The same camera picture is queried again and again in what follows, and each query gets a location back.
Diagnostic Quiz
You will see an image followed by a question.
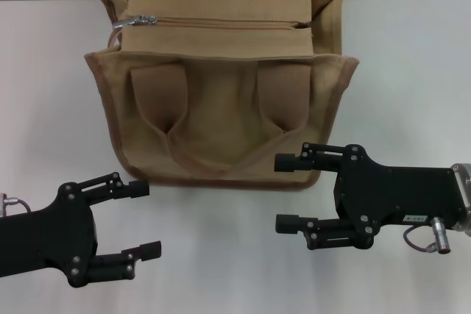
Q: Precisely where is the khaki canvas food bag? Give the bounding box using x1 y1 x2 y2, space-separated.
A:
83 0 360 192

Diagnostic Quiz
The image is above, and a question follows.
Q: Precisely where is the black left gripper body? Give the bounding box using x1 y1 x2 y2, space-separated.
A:
0 182 99 289

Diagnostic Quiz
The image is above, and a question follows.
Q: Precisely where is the gripper cable with connectors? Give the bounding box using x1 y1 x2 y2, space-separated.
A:
0 191 33 218
402 217 453 255

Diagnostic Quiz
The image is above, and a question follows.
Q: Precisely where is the left gripper cable with connectors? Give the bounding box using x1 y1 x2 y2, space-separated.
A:
0 191 33 218

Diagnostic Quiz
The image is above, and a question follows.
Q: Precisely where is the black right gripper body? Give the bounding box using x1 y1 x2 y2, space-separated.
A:
333 143 467 251

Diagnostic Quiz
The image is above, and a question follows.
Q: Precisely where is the silver metal zipper pull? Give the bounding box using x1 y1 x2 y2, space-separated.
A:
113 14 160 30

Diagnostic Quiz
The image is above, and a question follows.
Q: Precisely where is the right gripper cable with connectors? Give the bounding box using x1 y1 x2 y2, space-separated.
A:
402 217 453 255

